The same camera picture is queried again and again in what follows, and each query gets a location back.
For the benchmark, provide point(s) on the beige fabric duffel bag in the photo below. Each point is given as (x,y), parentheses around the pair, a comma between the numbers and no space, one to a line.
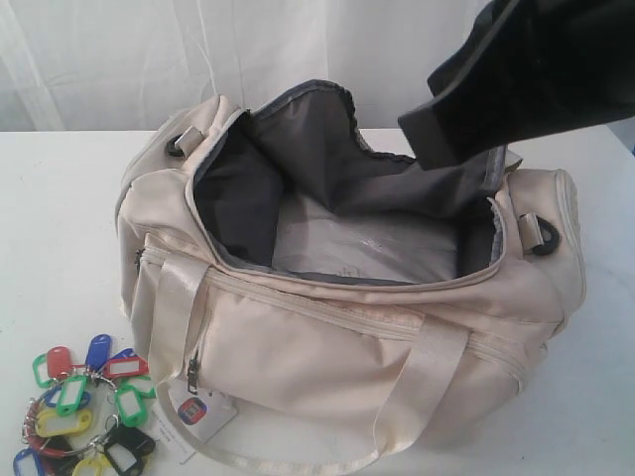
(275,258)

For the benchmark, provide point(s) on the white paper hang tag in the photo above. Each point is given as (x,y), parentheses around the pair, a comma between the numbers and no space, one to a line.
(203,414)

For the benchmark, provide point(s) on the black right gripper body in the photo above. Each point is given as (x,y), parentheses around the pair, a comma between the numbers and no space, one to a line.
(557,65)

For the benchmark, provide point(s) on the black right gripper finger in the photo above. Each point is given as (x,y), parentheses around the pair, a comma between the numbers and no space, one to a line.
(452,128)

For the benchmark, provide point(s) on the white backdrop curtain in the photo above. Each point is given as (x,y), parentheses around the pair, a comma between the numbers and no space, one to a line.
(130,65)

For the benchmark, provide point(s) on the colourful key tag bunch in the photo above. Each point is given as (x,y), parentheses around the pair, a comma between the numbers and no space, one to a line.
(89,416)

